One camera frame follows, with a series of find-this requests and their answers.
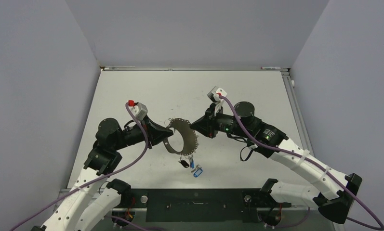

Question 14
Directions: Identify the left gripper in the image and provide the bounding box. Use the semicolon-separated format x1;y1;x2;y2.
113;114;173;150

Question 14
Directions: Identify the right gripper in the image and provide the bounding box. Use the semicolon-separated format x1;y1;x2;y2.
191;102;250;138

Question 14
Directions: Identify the metal key ring plate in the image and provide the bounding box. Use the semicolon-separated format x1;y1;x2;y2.
163;118;199;156

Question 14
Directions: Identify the black tagged key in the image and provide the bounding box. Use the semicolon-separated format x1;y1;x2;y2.
178;160;190;168

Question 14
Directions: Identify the blue tagged key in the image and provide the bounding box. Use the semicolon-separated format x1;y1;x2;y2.
188;155;195;169
191;165;203;178

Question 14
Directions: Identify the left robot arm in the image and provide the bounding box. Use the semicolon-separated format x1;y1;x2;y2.
32;116;173;231

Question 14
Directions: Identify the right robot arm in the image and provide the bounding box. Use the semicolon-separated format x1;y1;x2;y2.
190;102;362;224

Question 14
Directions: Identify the red white marker pen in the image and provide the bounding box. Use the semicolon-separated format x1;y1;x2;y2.
261;67;282;70

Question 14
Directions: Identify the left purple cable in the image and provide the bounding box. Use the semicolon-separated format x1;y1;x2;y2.
10;102;149;231

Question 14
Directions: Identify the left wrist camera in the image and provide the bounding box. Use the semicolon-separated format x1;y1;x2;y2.
128;100;148;120

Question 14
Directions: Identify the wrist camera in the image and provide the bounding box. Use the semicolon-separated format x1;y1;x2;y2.
128;100;148;120
207;86;227;116

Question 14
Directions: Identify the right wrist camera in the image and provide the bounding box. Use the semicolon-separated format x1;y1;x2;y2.
207;86;227;116

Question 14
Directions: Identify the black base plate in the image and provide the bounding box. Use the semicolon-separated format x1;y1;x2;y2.
112;188;291;223

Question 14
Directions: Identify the aluminium frame rail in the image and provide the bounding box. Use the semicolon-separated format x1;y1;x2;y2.
281;68;341;211

